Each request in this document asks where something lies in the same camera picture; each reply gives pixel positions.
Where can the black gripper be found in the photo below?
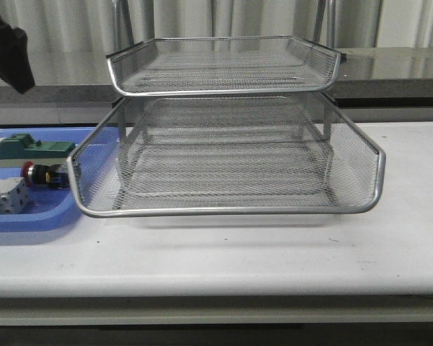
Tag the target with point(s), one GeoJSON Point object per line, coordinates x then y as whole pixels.
{"type": "Point", "coordinates": [15, 67]}

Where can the red emergency stop button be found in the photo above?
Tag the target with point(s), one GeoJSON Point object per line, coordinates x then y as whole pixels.
{"type": "Point", "coordinates": [38, 175]}

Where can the silver mesh tray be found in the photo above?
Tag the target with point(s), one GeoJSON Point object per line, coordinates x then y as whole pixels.
{"type": "Point", "coordinates": [353, 183]}
{"type": "Point", "coordinates": [225, 148]}
{"type": "Point", "coordinates": [223, 65]}

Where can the grey curtain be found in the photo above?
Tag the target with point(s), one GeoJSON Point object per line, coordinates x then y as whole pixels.
{"type": "Point", "coordinates": [83, 26]}

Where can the green terminal block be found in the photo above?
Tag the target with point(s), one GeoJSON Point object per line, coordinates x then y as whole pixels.
{"type": "Point", "coordinates": [22, 147]}

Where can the blue plastic tray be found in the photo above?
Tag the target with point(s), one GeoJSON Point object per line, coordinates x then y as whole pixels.
{"type": "Point", "coordinates": [47, 209]}

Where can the white circuit breaker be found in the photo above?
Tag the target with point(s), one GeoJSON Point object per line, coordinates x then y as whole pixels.
{"type": "Point", "coordinates": [14, 195]}

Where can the grey stone countertop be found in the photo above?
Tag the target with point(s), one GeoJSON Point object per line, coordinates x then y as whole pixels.
{"type": "Point", "coordinates": [373, 77]}

